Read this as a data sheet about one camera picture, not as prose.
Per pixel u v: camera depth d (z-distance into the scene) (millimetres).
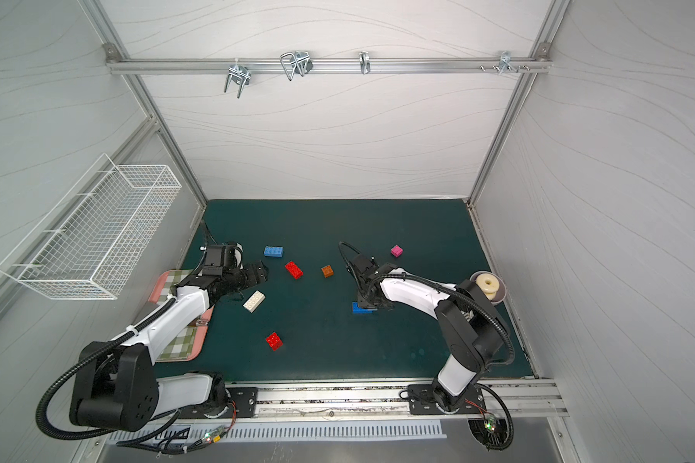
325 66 776
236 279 748
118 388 405
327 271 980
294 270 984
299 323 893
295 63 764
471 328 457
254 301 905
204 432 699
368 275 666
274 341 803
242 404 738
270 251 1016
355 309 891
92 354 401
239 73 785
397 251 1039
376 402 749
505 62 764
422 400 741
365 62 782
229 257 699
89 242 678
